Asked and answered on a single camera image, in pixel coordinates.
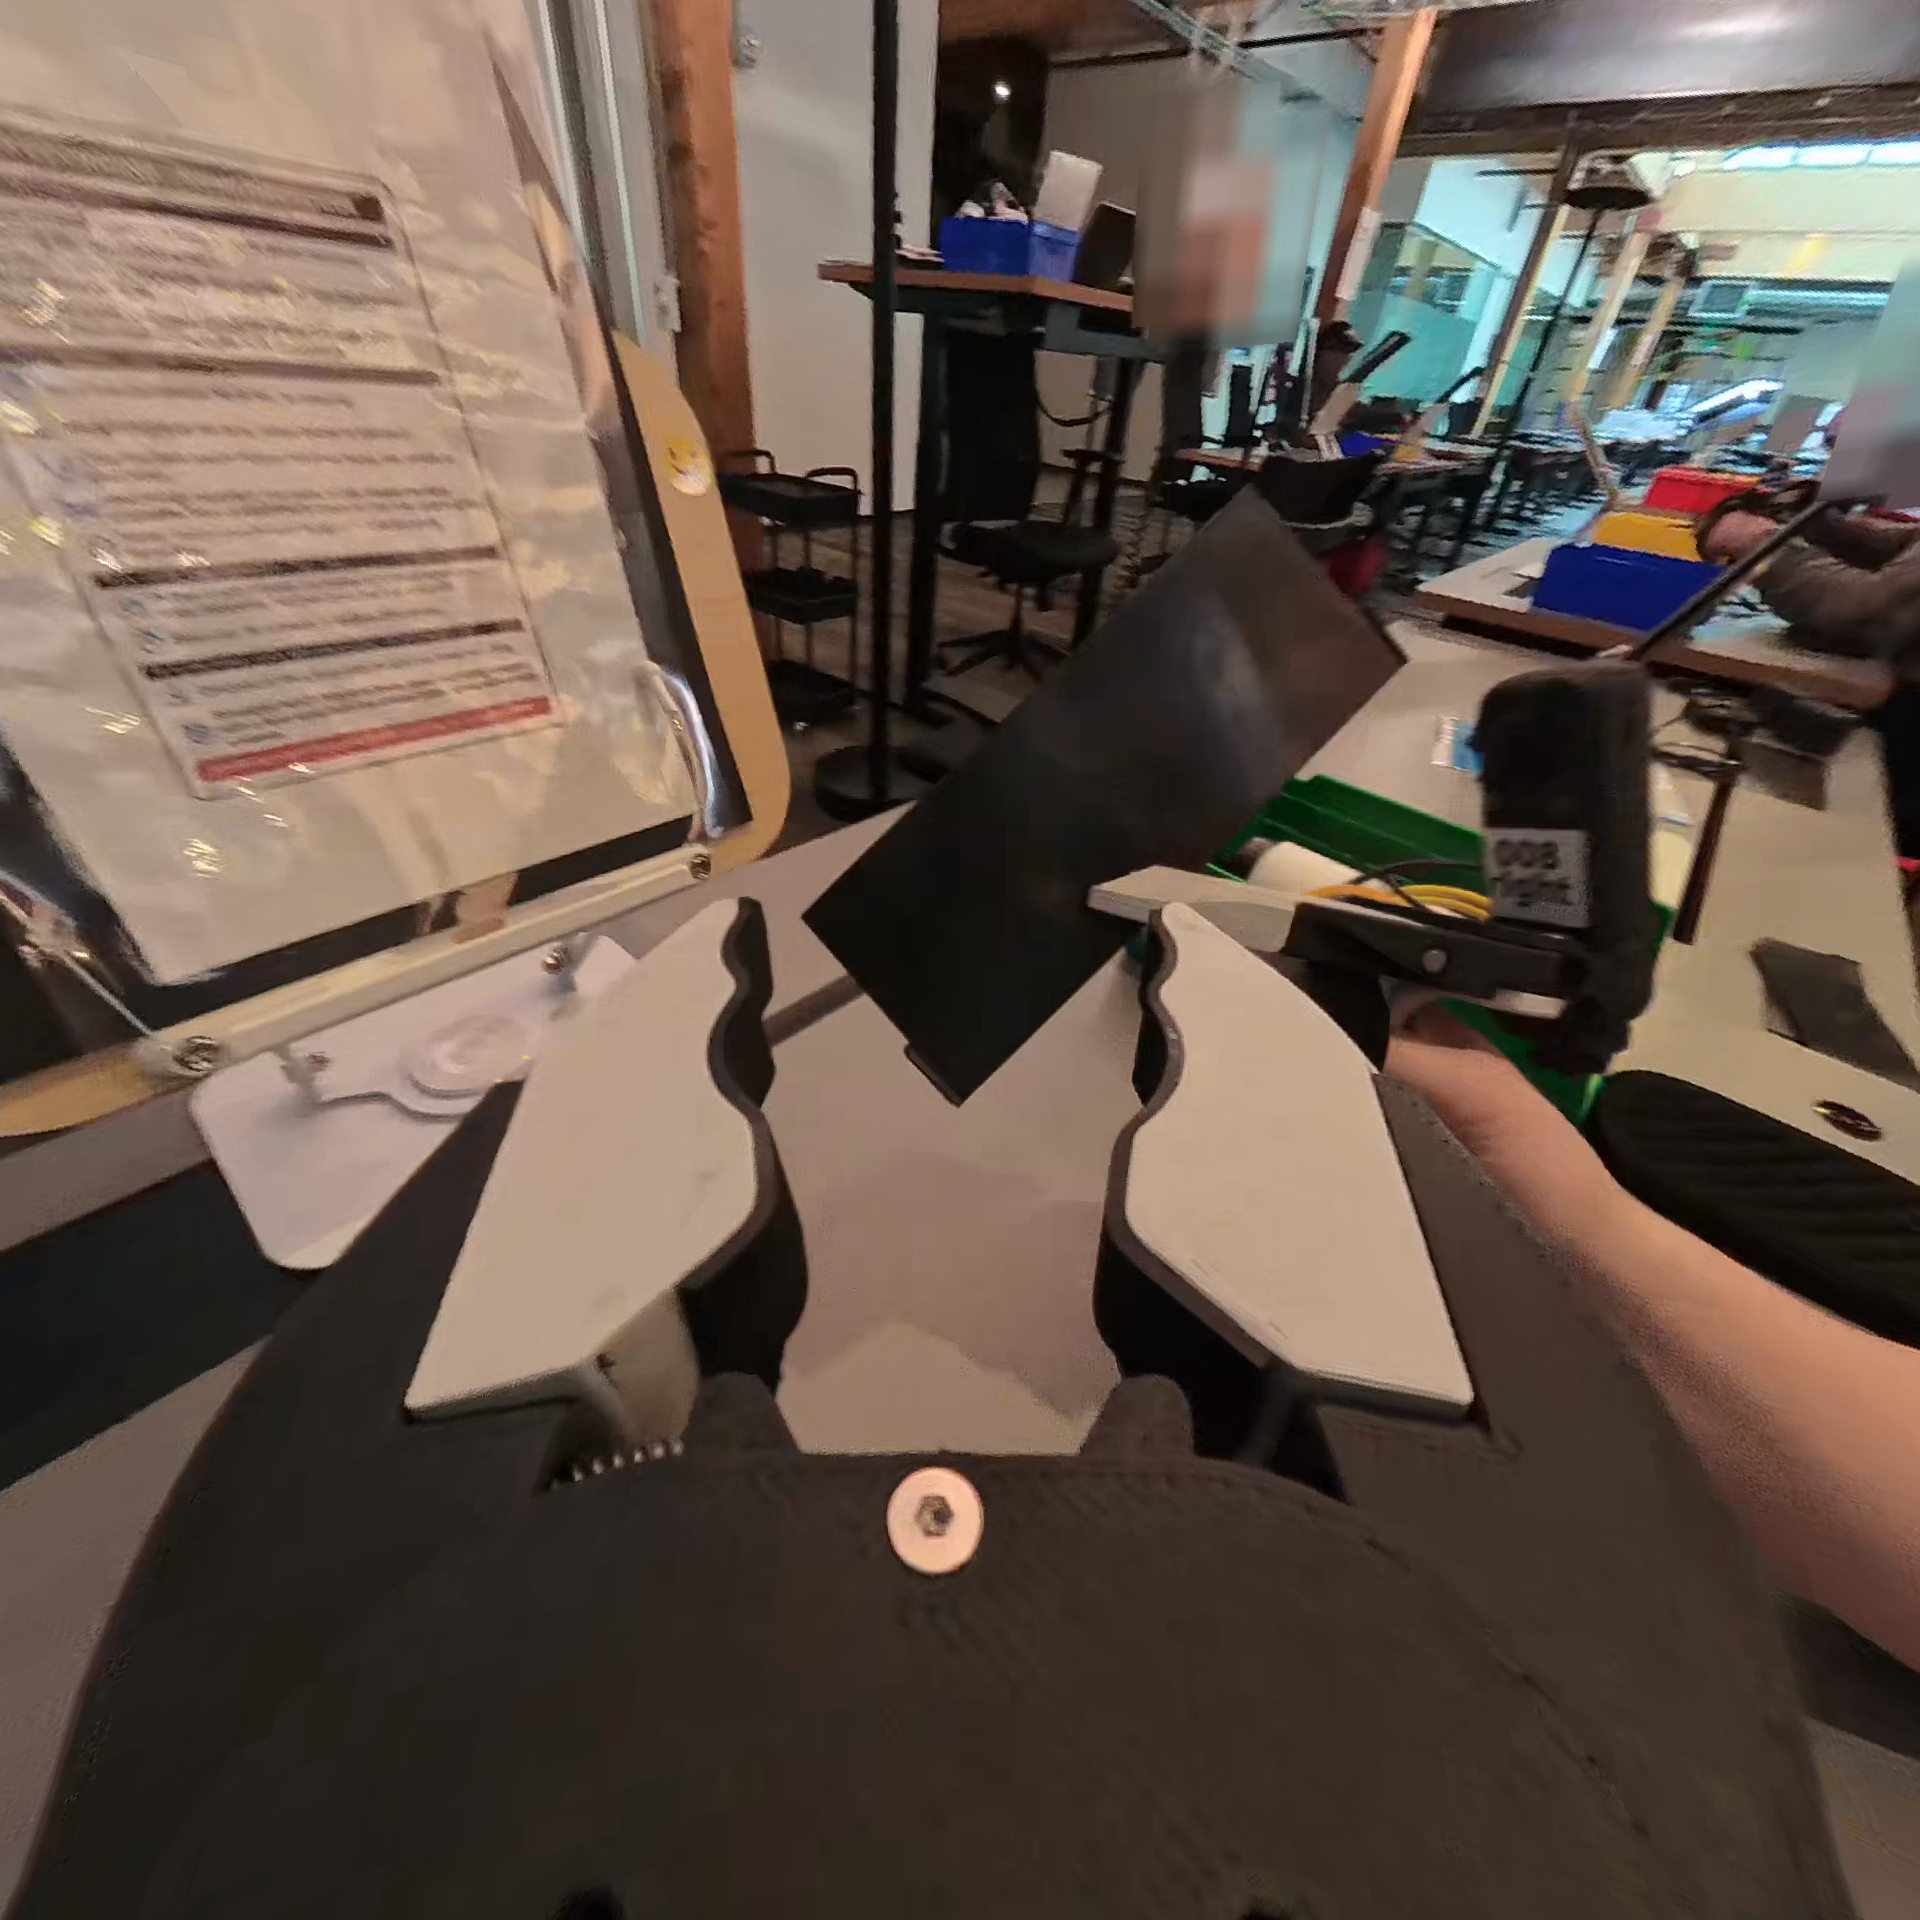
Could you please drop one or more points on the red plastic bin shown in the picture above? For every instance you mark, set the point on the red plastic bin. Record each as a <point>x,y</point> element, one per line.
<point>1693,487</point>

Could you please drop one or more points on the black office chair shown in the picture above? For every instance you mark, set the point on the black office chair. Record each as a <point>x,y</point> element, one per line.
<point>1036,549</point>

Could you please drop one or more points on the high wooden-top table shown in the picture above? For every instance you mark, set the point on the high wooden-top table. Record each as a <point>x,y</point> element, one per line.
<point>975,283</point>

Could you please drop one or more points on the yellow smiley sticker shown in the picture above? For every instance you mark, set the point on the yellow smiley sticker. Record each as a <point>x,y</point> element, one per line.
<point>689,463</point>

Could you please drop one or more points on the black wrist rest pad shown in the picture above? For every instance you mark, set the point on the black wrist rest pad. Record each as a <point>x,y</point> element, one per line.
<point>1768,1199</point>

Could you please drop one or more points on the wooden post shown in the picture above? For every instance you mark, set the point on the wooden post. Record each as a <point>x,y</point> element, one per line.
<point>696,225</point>

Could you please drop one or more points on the black utility cart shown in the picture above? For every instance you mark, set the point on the black utility cart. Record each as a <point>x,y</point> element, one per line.
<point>803,594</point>

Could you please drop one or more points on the person's right forearm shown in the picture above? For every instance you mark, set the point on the person's right forearm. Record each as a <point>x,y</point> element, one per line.
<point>1725,1351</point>

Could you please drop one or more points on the long work table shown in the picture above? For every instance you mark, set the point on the long work table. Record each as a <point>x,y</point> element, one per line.
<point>1500,596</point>

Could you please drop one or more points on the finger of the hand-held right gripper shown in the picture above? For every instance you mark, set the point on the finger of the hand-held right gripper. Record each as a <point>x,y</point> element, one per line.
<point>1198,891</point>

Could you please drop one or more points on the blue plastic bin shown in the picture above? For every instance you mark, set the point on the blue plastic bin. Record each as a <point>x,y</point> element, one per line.
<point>1619,587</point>
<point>997,246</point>

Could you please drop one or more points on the green plastic bin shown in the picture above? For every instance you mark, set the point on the green plastic bin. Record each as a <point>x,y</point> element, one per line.
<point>1351,816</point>

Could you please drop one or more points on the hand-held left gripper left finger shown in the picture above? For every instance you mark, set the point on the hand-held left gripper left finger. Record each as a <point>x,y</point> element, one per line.
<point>600,1169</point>

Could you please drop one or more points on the small dark rectangular panel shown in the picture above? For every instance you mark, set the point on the small dark rectangular panel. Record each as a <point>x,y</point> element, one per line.
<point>1822,1003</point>

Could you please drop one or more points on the white roll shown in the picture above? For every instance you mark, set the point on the white roll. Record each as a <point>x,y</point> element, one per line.
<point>1304,865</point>

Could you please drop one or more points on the yellow plastic bin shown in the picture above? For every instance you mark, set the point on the yellow plastic bin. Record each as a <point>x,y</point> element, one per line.
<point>1643,528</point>

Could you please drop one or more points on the grey desk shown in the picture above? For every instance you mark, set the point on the grey desk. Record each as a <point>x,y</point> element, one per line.
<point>960,1275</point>

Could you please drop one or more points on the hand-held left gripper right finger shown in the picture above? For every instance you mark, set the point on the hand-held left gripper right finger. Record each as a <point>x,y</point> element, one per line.
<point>1289,1183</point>

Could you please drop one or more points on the black floor lamp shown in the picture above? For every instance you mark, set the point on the black floor lamp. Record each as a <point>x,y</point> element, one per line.
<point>885,377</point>

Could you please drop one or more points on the black plate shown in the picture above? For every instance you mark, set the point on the black plate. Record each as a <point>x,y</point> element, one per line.
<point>1081,779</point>

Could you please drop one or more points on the white stand base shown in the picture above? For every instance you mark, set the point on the white stand base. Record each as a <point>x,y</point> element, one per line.
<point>299,1156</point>

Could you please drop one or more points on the instruction sheet in clear holder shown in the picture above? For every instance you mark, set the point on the instruction sheet in clear holder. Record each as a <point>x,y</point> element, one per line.
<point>299,451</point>

